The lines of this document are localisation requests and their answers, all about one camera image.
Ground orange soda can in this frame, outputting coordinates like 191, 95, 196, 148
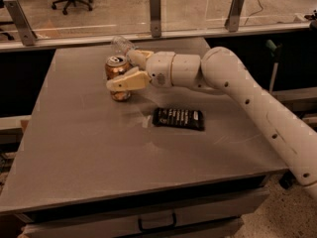
105, 55, 131, 101

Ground right metal bracket post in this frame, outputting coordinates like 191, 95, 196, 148
225, 0, 245, 32

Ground middle metal bracket post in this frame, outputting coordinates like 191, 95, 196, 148
150, 0, 161, 38

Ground metal rail ledge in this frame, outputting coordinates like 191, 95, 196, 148
0, 22, 310, 53

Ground clear plastic water bottle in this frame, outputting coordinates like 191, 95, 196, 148
111, 36, 136, 58

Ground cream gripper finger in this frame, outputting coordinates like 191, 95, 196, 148
106, 66, 151, 91
127, 50, 154, 69

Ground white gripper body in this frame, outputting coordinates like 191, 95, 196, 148
146, 52, 175, 88

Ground black snack bar packet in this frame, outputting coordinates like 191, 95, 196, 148
153, 108, 205, 131

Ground grey table drawer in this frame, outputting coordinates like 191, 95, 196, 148
23, 187, 268, 238

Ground black floor cable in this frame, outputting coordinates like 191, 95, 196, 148
244, 0, 265, 27

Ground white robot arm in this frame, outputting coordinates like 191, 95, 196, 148
106, 47, 317, 199

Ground left metal bracket post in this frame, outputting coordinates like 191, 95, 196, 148
4, 0, 37, 46

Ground black drawer handle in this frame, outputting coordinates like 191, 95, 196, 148
138, 213, 177, 233

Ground metal bracket post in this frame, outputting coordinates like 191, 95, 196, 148
225, 0, 245, 32
150, 0, 161, 38
4, 0, 37, 46

